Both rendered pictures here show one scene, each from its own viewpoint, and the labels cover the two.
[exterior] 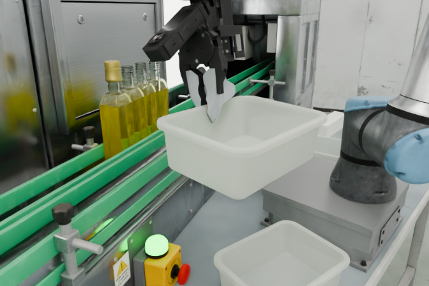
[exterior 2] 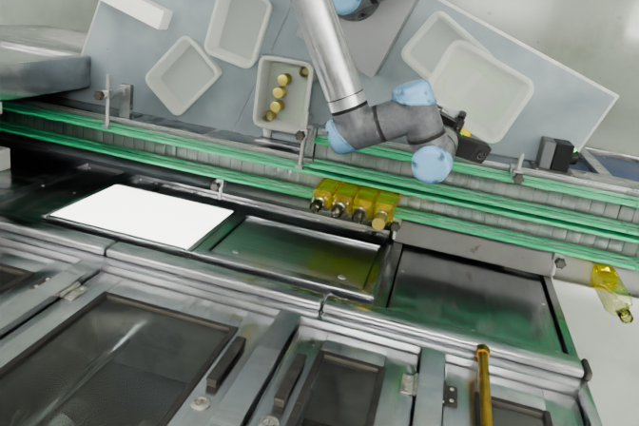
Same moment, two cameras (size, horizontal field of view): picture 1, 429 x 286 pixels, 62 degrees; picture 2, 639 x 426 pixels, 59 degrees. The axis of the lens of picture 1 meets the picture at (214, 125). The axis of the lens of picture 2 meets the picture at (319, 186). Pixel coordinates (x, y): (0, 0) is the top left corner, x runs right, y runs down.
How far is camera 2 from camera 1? 1.35 m
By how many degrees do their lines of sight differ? 56
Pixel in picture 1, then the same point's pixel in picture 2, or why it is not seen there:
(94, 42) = (331, 264)
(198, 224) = not seen: hidden behind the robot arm
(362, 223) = not seen: outside the picture
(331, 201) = (383, 21)
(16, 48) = (405, 295)
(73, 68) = (366, 263)
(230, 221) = (377, 100)
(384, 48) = not seen: outside the picture
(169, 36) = (484, 146)
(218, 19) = not seen: hidden behind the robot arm
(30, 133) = (411, 266)
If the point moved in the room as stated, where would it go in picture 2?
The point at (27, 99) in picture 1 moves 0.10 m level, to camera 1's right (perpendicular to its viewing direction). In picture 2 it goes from (406, 277) to (398, 242)
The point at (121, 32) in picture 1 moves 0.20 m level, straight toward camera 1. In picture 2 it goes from (286, 257) to (354, 228)
